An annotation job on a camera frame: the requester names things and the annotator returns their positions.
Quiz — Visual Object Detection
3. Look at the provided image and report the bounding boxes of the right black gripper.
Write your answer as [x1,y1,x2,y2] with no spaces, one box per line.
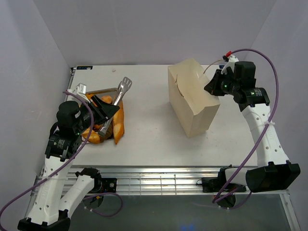
[204,69,239,96]

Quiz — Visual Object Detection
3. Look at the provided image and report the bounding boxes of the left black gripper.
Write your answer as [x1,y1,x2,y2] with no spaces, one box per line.
[74,94,120,134]

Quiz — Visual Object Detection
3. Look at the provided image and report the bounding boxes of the long baguette bread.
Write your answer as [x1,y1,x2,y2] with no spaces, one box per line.
[82,128,101,144]
[113,101,125,144]

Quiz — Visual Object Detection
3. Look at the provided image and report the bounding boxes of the beige paper bag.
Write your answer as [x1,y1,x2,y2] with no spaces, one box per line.
[167,58,220,138]

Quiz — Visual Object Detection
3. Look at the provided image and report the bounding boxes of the metal tongs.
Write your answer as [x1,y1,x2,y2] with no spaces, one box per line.
[97,77,133,139]

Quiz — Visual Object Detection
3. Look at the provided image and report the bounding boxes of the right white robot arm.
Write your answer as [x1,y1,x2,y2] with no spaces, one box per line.
[204,61,301,193]

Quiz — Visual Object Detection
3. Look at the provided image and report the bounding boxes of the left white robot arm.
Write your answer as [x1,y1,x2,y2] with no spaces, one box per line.
[17,96,120,231]

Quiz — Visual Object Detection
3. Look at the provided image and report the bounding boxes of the metal tray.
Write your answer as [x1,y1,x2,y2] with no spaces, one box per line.
[86,88,117,143]

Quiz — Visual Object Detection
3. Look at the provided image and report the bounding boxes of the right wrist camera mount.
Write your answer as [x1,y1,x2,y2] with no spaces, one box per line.
[221,51,239,75]

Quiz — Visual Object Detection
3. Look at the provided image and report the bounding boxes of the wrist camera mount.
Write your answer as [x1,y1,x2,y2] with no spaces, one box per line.
[66,83,90,103]
[221,51,239,75]

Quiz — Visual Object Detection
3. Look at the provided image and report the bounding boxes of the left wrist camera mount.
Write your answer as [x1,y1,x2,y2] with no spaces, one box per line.
[66,83,90,103]

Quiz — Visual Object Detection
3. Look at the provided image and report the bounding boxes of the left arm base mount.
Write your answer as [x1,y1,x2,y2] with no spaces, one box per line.
[90,178,117,193]

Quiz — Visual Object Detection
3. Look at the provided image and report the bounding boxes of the aluminium frame rail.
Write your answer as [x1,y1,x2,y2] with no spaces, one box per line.
[31,166,289,197]

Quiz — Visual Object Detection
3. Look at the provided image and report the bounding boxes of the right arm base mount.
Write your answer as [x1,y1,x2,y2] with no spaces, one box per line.
[196,177,246,193]

